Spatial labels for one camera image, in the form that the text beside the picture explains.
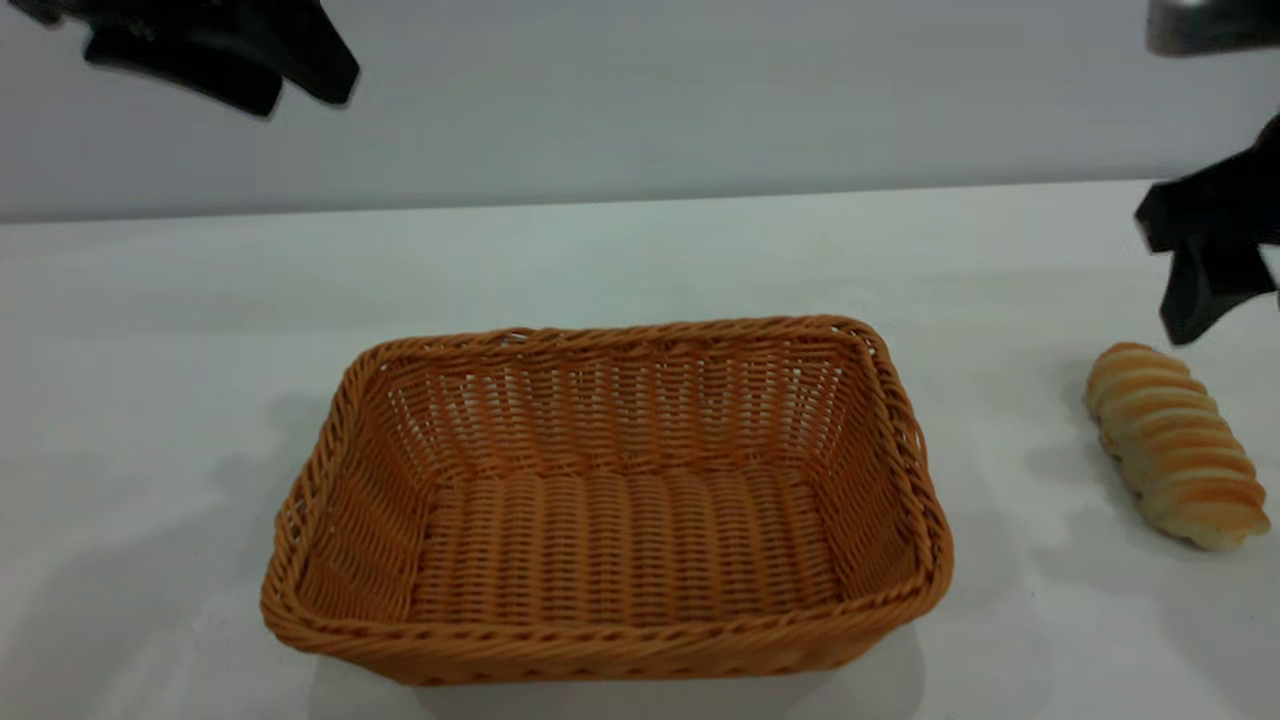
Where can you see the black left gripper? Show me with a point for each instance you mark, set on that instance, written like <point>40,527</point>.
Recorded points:
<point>130,15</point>

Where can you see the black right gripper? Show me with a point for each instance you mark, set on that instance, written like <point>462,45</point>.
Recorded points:
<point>1225,200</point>

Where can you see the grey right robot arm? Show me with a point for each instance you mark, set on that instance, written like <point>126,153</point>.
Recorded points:
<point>1215,25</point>

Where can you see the orange woven wicker basket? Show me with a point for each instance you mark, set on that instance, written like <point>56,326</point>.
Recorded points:
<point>620,550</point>

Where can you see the ridged golden bread roll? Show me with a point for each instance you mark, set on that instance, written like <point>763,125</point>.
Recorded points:
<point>1170,440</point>

